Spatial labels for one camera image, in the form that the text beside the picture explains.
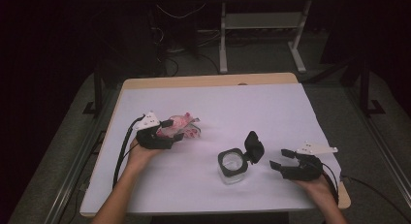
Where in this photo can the person's left hand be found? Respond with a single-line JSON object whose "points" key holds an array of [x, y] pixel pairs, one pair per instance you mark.
{"points": [[139, 157]]}

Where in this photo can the person's right hand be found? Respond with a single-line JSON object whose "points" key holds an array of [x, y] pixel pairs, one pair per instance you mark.
{"points": [[321, 190]]}

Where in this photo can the aluminium floor rail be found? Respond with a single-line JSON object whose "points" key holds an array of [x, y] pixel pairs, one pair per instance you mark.
{"points": [[384, 156], [69, 182]]}

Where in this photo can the white metal desk frame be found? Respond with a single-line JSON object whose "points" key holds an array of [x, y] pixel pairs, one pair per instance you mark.
{"points": [[223, 39]]}

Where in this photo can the red printed plastic bag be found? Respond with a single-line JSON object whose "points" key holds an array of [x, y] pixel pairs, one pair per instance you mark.
{"points": [[185, 120]]}

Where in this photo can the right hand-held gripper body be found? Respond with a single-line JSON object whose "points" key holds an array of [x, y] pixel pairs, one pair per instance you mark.
{"points": [[305, 170]]}

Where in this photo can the white table sheet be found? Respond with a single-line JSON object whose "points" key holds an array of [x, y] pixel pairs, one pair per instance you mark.
{"points": [[200, 191]]}

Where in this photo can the clear jar with black lid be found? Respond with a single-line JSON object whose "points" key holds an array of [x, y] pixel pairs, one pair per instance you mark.
{"points": [[253, 148]]}

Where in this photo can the black metal stand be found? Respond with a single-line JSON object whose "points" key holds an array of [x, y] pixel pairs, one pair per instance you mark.
{"points": [[365, 88], [98, 91]]}

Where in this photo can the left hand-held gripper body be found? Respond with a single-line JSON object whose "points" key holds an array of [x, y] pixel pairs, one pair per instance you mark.
{"points": [[151, 141]]}

